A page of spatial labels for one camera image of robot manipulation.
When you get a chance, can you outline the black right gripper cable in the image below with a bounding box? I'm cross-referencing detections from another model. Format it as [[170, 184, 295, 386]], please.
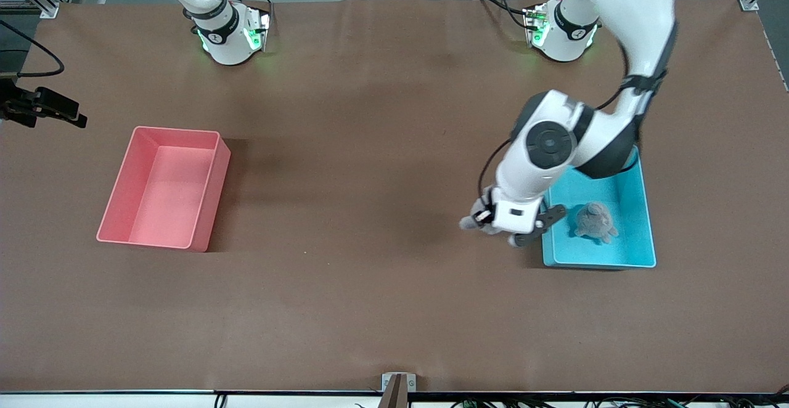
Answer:
[[0, 18, 66, 78]]

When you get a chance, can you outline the silver arm base connector panel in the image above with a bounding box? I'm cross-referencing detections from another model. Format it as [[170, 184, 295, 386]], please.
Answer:
[[523, 4, 550, 48], [245, 9, 272, 51]]

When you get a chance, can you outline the blue plastic box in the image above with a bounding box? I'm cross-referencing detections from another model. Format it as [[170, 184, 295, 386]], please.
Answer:
[[537, 146, 657, 270]]

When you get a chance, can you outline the grey plush animal toy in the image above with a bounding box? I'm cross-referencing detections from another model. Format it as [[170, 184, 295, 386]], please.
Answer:
[[459, 214, 522, 247], [573, 202, 620, 245]]

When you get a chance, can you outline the brown table cover sheet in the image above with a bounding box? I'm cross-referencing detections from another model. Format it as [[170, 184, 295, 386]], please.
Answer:
[[0, 0, 789, 393]]

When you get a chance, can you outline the pink plastic box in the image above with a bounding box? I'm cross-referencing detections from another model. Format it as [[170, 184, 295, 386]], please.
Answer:
[[96, 126, 231, 253]]

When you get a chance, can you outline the metal table edge bracket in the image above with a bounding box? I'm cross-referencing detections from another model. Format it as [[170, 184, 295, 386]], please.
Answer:
[[382, 373, 417, 392]]

